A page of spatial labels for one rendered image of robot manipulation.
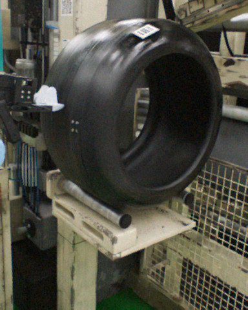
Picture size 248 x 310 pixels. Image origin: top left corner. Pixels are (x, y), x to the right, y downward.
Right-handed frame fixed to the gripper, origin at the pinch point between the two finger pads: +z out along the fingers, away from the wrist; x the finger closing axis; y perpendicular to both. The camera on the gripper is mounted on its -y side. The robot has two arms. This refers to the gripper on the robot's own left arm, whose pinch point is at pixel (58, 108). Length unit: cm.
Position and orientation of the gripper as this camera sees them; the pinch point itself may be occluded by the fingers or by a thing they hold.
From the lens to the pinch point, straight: 98.7
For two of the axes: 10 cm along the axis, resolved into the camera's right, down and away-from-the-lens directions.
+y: 1.5, -9.7, -2.0
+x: -6.4, -2.5, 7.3
